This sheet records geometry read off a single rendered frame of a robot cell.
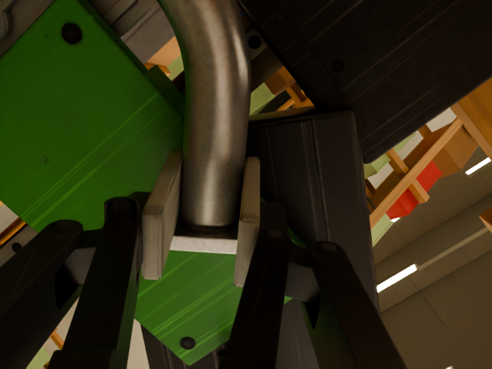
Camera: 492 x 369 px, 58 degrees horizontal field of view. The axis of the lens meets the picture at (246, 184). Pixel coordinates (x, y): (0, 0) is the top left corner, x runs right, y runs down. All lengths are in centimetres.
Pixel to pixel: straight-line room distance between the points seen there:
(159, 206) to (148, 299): 13
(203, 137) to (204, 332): 15
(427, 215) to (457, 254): 208
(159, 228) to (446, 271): 779
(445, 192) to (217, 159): 951
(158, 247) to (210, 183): 5
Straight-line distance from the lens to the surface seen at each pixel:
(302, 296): 16
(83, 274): 16
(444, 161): 429
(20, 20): 28
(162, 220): 17
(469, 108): 104
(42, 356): 671
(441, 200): 972
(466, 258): 790
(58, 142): 26
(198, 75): 20
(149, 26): 83
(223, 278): 28
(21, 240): 45
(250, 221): 16
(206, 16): 19
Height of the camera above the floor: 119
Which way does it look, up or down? 2 degrees up
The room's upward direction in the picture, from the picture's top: 142 degrees clockwise
